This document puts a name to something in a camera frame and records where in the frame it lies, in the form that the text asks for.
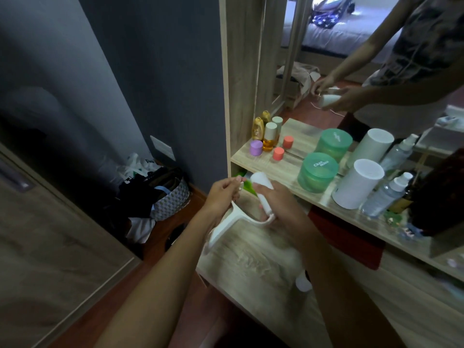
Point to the person's left hand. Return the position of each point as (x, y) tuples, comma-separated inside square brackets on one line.
[(218, 201)]

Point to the person's right hand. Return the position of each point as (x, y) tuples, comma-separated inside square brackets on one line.
[(286, 212)]

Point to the person's right fingers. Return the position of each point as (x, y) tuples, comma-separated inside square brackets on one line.
[(264, 197)]

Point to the person's left fingers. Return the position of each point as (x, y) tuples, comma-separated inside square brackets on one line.
[(236, 185)]

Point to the white handheld device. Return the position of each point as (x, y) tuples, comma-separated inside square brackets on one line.
[(261, 178)]

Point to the person's right forearm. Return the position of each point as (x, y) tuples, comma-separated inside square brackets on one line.
[(340, 297)]

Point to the person's left forearm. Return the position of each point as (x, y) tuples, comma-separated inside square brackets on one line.
[(159, 286)]

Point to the green packet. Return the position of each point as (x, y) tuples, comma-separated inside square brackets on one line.
[(248, 185)]

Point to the purple small jar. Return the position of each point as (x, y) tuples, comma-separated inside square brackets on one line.
[(256, 147)]

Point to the coral pink small jar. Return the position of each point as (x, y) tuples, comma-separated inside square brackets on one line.
[(278, 153)]

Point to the amber bottle with white cap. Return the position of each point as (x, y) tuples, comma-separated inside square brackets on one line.
[(270, 136)]

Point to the green round jar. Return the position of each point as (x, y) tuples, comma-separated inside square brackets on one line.
[(318, 172)]

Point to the small yellow bottle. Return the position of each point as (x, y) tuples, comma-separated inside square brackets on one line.
[(257, 128)]

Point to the patterned grey basket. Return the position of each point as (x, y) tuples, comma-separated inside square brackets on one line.
[(171, 201)]

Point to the wooden vanity cabinet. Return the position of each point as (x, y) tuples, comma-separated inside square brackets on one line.
[(253, 266)]

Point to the red box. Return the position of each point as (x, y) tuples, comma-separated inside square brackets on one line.
[(344, 236)]

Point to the black bag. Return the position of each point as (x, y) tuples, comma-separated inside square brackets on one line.
[(143, 194)]

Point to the white cylinder container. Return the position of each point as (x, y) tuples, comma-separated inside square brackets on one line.
[(357, 184)]

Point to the white plastic bag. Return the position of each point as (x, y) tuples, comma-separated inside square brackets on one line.
[(137, 166)]

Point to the white cloth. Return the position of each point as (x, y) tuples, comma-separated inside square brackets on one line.
[(140, 230)]

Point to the clear spray bottle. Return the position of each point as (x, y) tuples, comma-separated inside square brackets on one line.
[(385, 194)]

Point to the small amber glass bottle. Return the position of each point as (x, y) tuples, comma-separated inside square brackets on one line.
[(404, 203)]

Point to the large dark brown bottle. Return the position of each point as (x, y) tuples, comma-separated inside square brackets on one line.
[(440, 199)]

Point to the wooden wardrobe door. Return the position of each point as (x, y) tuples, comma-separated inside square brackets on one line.
[(54, 257)]

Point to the white wall outlet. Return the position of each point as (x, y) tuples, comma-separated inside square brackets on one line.
[(162, 147)]

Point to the wall mirror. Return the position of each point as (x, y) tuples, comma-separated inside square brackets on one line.
[(348, 61)]

